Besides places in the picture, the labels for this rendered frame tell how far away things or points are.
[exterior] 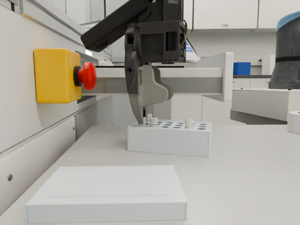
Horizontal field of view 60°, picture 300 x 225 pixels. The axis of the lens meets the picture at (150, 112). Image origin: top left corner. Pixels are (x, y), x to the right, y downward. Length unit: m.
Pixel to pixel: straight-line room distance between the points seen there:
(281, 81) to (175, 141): 0.57
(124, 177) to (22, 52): 0.19
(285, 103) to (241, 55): 3.66
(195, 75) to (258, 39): 3.91
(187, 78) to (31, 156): 0.37
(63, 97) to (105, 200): 0.18
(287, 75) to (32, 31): 0.73
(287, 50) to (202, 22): 3.11
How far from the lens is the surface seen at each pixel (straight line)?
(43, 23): 0.41
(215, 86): 0.60
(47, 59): 0.36
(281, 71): 0.91
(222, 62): 0.61
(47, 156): 0.42
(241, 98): 0.90
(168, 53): 0.37
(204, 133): 0.38
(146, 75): 0.39
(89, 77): 0.37
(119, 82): 0.58
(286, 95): 0.75
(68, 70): 0.36
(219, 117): 3.63
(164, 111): 1.65
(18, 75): 0.33
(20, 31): 0.35
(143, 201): 0.22
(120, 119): 2.30
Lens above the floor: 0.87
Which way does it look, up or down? 8 degrees down
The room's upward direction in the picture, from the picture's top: straight up
